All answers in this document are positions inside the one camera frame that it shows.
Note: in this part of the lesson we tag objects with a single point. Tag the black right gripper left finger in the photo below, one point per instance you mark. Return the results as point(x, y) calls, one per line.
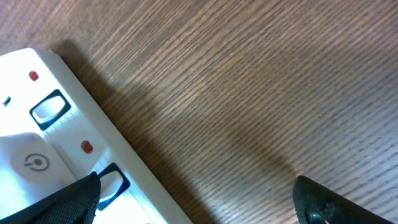
point(74, 204)

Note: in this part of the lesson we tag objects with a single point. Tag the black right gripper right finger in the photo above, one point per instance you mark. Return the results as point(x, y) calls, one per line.
point(315, 203)

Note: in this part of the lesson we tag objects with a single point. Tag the white charger plug adapter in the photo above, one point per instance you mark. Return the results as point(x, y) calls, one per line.
point(31, 170)

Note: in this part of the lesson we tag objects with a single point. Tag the white power strip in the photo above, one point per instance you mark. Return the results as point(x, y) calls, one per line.
point(40, 94)

